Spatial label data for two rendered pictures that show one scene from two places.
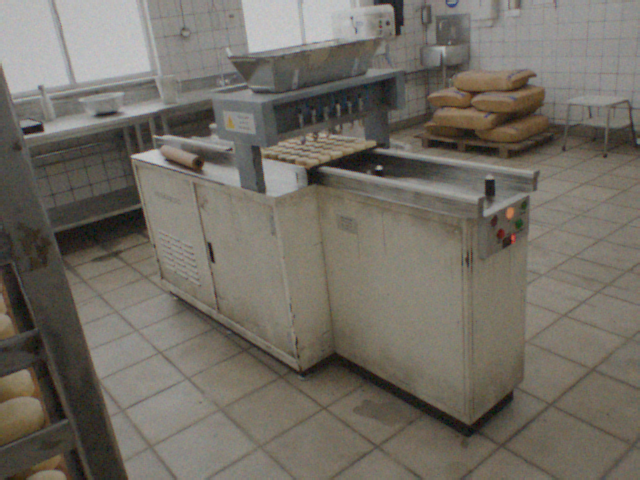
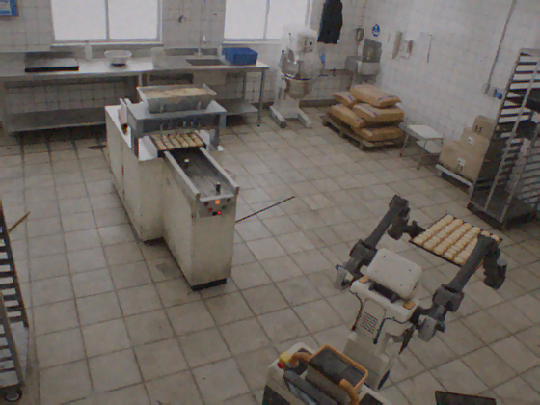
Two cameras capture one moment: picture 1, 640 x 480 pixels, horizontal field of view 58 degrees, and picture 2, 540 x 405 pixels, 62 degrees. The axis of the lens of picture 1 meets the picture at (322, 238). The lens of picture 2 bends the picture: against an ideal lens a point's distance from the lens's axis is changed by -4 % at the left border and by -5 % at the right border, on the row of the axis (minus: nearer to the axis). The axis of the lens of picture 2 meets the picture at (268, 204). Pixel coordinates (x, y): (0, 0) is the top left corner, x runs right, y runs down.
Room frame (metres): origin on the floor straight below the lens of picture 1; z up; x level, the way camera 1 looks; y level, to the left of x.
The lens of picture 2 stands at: (-1.05, -1.24, 2.43)
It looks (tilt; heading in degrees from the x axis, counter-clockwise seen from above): 30 degrees down; 7
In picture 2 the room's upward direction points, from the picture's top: 7 degrees clockwise
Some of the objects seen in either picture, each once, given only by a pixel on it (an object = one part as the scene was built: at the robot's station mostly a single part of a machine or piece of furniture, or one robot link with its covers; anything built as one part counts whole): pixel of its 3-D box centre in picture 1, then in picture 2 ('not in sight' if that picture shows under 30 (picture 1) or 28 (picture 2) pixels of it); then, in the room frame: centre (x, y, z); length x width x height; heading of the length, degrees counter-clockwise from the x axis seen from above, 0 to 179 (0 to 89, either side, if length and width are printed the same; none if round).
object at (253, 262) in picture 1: (268, 235); (159, 168); (2.71, 0.26, 0.42); 1.28 x 0.72 x 0.84; 38
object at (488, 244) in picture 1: (504, 224); (216, 205); (1.65, -0.57, 0.77); 0.24 x 0.04 x 0.14; 128
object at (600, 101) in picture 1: (600, 123); (425, 147); (4.97, -2.55, 0.23); 0.45 x 0.45 x 0.46; 28
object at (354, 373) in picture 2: not in sight; (335, 375); (0.31, -1.45, 0.87); 0.23 x 0.15 x 0.11; 59
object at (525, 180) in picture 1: (328, 147); (188, 136); (2.51, -0.07, 0.87); 2.01 x 0.03 x 0.07; 38
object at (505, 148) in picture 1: (486, 137); (363, 131); (5.63, -1.74, 0.06); 1.20 x 0.80 x 0.11; 38
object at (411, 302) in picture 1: (418, 284); (196, 218); (1.94, -0.34, 0.45); 0.70 x 0.34 x 0.90; 38
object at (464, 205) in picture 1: (275, 163); (154, 140); (2.33, 0.15, 0.87); 2.01 x 0.03 x 0.07; 38
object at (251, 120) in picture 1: (316, 125); (175, 127); (2.34, -0.03, 1.01); 0.72 x 0.33 x 0.34; 128
